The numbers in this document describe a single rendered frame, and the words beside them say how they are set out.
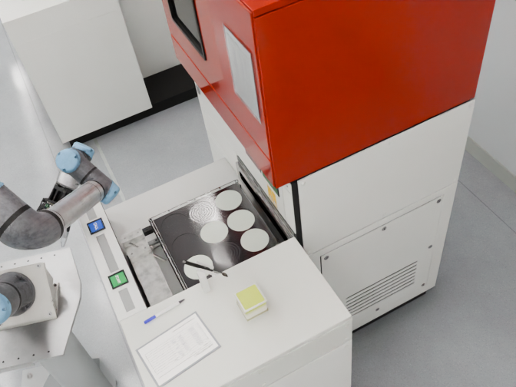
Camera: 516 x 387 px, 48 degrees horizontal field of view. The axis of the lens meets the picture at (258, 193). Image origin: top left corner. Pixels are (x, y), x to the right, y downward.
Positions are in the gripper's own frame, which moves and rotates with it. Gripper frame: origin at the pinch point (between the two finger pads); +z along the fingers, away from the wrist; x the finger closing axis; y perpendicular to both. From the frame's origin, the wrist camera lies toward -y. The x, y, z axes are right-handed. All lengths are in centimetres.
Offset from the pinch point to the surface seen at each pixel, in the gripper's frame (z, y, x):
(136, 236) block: -13.3, -8.8, 27.0
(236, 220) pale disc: -34, -12, 57
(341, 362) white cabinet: -8, 3, 109
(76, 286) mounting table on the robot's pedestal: 12.1, -6.6, 15.8
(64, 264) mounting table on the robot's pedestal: 8.9, -13.3, 6.1
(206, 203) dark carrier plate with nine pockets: -34, -18, 43
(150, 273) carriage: -5.3, -1.2, 39.0
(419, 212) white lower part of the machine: -66, -29, 117
